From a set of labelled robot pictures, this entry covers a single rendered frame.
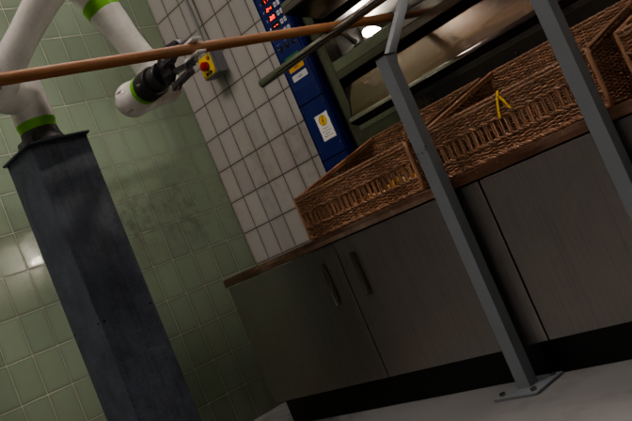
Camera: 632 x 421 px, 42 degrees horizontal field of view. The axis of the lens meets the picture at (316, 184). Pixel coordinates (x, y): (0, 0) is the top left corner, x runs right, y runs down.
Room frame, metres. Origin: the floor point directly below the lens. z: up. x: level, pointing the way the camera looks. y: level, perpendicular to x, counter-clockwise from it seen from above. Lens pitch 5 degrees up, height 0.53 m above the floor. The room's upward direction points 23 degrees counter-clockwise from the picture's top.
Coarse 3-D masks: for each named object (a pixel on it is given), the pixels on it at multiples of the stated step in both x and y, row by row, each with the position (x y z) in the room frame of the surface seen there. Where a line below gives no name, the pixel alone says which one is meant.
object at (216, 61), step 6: (210, 54) 3.46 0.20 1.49; (216, 54) 3.48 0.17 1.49; (222, 54) 3.50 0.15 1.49; (198, 60) 3.51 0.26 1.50; (204, 60) 3.49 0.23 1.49; (210, 60) 3.46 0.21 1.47; (216, 60) 3.47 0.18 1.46; (222, 60) 3.49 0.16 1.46; (210, 66) 3.47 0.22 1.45; (216, 66) 3.46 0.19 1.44; (222, 66) 3.48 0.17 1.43; (228, 66) 3.50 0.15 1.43; (204, 72) 3.51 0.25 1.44; (210, 72) 3.48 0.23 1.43; (216, 72) 3.47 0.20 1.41; (222, 72) 3.50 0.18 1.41; (210, 78) 3.51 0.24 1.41; (216, 78) 3.55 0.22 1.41
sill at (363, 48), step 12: (432, 0) 2.73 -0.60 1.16; (444, 0) 2.70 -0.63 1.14; (408, 12) 2.81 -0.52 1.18; (420, 12) 2.77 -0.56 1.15; (372, 36) 2.94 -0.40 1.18; (384, 36) 2.91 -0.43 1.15; (360, 48) 2.99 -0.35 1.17; (372, 48) 2.96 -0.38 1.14; (336, 60) 3.09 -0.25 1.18; (348, 60) 3.05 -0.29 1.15
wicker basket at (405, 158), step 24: (456, 96) 2.72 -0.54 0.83; (432, 120) 2.44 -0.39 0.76; (384, 144) 2.99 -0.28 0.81; (408, 144) 2.34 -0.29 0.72; (336, 168) 2.89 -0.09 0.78; (360, 168) 2.48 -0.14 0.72; (384, 168) 2.42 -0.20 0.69; (408, 168) 2.36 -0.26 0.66; (312, 192) 2.66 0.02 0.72; (336, 192) 2.58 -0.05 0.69; (360, 192) 2.52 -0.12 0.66; (384, 192) 2.44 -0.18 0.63; (408, 192) 2.39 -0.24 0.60; (312, 216) 2.70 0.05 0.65; (336, 216) 2.62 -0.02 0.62; (360, 216) 2.54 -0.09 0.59; (312, 240) 2.73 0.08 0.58
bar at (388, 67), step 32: (384, 0) 2.41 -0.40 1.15; (544, 0) 1.83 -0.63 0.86; (288, 64) 2.74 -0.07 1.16; (384, 64) 2.18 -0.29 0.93; (576, 64) 1.83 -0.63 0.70; (576, 96) 1.85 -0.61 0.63; (416, 128) 2.17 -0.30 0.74; (608, 128) 1.83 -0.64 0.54; (608, 160) 1.85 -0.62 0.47; (448, 192) 2.18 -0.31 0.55; (448, 224) 2.20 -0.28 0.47; (480, 256) 2.19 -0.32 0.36; (480, 288) 2.19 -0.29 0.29; (512, 352) 2.18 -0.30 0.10; (544, 384) 2.14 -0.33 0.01
